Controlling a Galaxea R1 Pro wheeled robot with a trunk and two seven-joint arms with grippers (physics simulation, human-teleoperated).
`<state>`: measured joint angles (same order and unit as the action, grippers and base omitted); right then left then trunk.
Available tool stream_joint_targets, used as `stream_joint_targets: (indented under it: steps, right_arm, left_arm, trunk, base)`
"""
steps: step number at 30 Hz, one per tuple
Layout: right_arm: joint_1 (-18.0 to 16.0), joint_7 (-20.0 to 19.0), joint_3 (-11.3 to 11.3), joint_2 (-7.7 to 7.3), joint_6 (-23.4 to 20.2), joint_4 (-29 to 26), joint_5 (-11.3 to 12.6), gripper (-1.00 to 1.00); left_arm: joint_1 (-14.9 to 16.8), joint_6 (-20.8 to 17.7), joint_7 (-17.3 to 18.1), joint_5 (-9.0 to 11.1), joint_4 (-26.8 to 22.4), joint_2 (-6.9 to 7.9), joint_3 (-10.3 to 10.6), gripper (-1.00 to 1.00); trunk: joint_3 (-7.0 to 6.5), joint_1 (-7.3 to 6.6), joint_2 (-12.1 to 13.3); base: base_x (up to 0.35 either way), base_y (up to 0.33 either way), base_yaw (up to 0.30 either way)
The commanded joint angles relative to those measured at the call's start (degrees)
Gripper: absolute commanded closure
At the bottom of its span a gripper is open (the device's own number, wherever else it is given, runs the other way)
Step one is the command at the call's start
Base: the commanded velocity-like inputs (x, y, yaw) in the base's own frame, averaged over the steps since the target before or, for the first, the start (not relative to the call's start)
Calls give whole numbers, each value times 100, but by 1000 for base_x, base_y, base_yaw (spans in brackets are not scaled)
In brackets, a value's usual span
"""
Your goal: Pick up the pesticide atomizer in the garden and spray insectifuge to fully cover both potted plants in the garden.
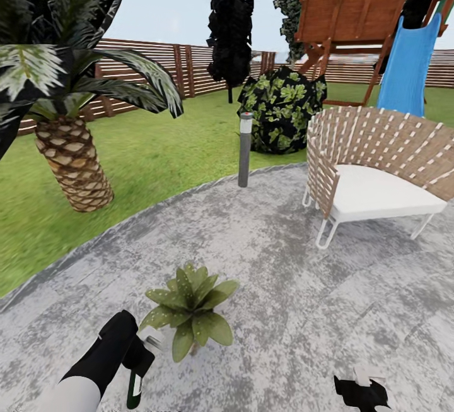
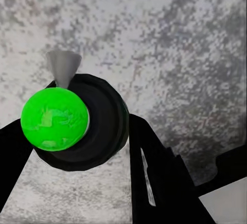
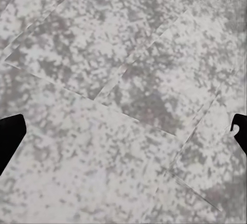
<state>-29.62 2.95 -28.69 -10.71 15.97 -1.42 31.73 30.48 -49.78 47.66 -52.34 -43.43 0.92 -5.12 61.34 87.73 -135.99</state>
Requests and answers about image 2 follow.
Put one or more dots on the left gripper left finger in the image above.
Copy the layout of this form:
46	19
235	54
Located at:
15	150

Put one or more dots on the insectifuge atomizer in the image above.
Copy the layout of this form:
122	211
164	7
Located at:
79	121

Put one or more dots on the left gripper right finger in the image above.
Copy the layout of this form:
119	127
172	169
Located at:
179	202

